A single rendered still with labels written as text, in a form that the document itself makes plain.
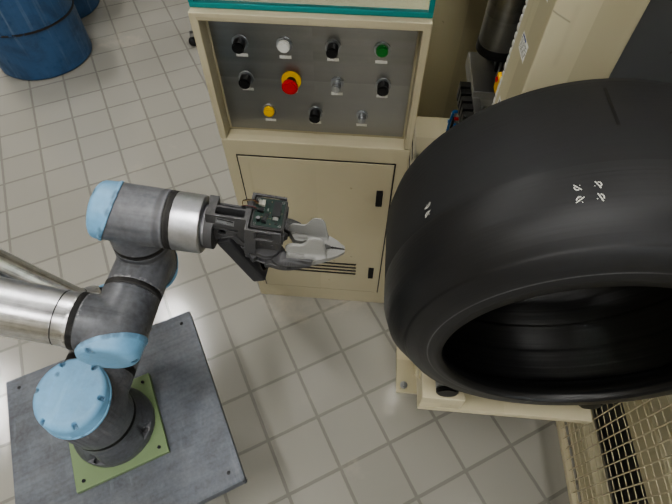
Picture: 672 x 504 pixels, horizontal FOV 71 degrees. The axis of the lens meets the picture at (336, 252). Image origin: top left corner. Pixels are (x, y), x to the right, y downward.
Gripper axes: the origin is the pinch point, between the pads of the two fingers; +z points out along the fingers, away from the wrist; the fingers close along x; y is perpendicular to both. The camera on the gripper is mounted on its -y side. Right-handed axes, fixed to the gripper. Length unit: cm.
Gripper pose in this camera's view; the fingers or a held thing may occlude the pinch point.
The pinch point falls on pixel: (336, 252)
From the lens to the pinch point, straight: 75.0
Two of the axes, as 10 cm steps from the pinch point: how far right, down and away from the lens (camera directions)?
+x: 0.8, -8.2, 5.7
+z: 9.9, 1.5, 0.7
